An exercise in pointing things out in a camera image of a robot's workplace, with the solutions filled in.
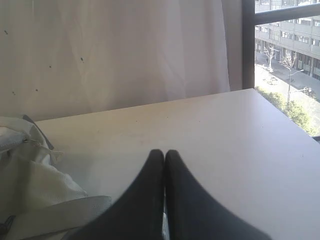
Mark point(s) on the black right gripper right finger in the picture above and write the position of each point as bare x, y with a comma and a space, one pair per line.
193, 214

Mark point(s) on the dark window frame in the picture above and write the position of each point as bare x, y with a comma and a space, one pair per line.
250, 19

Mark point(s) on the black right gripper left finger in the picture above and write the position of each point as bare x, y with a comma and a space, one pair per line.
138, 213

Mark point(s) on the white canvas duffel bag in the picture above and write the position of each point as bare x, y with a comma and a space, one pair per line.
37, 201

